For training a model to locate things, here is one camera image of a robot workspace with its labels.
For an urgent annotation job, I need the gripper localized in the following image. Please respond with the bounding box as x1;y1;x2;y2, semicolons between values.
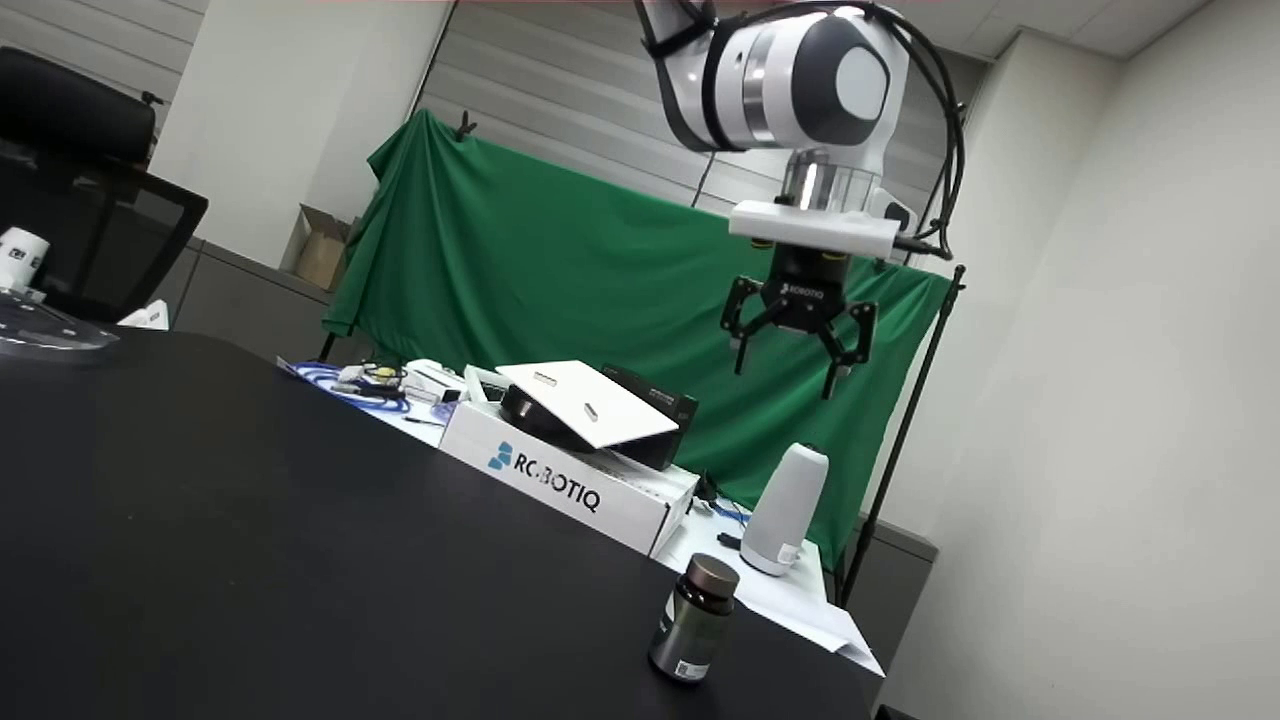
719;243;880;400

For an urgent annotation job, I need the dark bottle with brown cap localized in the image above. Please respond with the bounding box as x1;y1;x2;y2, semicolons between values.
647;552;742;686

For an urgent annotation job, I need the black backdrop stand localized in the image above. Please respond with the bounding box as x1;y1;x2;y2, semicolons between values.
833;263;969;608

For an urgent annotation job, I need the black box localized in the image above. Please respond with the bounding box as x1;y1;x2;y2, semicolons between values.
598;362;701;473

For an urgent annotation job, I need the white fabric speaker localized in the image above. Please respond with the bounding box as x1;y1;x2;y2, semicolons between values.
739;442;831;578

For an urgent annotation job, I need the white flat plate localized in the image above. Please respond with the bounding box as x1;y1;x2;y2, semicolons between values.
494;359;682;452

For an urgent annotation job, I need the green backdrop cloth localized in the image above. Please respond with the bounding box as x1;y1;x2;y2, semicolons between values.
321;107;953;571

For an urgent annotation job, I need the white paper sheet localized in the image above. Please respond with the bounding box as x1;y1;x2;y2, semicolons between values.
640;488;887;678

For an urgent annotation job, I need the black round device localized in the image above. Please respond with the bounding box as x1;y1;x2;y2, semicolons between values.
499;383;603;453

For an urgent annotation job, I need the white cardboard box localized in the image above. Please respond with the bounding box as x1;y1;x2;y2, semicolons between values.
437;399;701;559

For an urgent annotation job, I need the brown cardboard box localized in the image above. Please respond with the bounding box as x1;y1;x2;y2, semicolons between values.
290;204;362;293

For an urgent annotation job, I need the grey low cabinet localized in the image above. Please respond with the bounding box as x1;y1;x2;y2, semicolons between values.
168;238;338;367

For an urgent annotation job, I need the black office chair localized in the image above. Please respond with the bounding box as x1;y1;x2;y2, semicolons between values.
0;46;210;324

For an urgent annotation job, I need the clear plastic cover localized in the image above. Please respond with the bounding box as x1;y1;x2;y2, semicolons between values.
0;290;122;362

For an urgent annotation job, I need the white cup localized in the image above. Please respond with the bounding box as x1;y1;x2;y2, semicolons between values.
0;226;52;294

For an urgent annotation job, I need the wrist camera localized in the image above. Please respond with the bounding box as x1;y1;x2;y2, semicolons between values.
727;199;903;262

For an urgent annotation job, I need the black cable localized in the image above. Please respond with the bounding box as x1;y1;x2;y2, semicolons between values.
697;468;749;528

